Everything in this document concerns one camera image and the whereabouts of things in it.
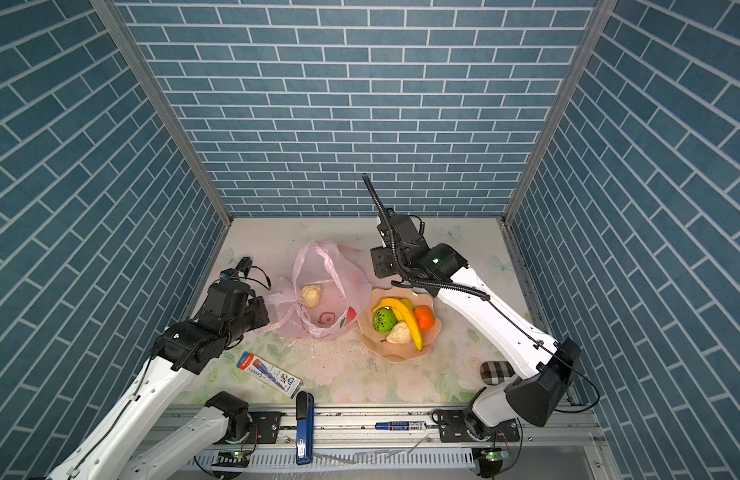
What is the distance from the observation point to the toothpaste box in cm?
80

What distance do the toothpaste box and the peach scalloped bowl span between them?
0.22 metres

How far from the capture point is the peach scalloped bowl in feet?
2.74
